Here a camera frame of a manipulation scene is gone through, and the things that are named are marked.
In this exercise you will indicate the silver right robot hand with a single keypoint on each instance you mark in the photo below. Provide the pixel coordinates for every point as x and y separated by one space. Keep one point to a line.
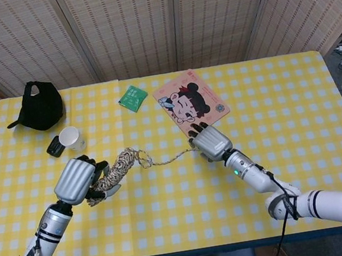
212 142

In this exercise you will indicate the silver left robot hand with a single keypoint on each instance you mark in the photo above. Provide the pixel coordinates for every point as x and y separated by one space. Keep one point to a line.
74 181

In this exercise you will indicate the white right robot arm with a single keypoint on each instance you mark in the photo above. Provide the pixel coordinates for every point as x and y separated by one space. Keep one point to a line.
324 205

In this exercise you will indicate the pink cartoon mouse pad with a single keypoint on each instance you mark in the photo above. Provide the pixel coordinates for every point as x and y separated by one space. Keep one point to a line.
209 106

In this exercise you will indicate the small black case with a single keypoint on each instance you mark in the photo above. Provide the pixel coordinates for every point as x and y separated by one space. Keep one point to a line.
54 148

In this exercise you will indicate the white paper cup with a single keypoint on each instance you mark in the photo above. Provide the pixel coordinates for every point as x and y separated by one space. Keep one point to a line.
71 138

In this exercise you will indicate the black baseball cap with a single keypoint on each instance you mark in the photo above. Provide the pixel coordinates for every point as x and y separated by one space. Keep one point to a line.
41 108

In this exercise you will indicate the yellow white checked tablecloth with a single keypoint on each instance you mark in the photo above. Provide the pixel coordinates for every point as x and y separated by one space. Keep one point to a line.
171 215

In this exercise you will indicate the green packet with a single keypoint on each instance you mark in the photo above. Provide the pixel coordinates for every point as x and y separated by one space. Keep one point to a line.
132 98

